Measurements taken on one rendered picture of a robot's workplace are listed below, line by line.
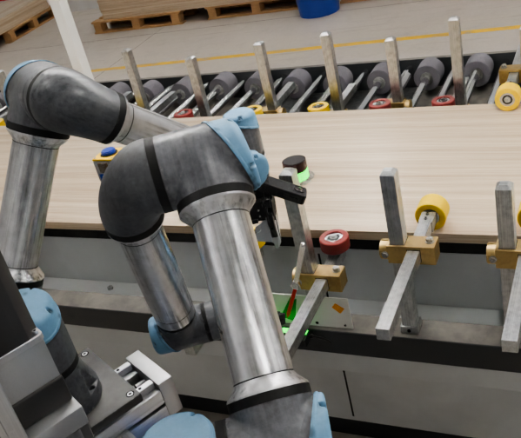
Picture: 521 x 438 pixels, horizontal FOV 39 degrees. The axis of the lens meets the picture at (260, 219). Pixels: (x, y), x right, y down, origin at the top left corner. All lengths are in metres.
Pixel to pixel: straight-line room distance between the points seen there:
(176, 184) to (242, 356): 0.26
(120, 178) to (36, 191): 0.38
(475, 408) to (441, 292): 0.44
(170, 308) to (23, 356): 0.32
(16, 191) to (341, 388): 1.41
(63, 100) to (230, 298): 0.49
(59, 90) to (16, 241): 0.31
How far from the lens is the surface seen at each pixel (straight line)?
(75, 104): 1.29
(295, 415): 0.97
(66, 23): 3.18
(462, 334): 1.92
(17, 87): 1.40
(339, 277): 1.88
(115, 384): 1.49
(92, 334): 2.53
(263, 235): 1.77
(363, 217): 2.05
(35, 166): 1.42
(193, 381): 2.78
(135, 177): 1.06
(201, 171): 1.04
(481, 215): 1.99
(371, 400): 2.48
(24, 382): 1.10
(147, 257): 1.18
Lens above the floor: 1.94
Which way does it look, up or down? 29 degrees down
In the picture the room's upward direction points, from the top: 14 degrees counter-clockwise
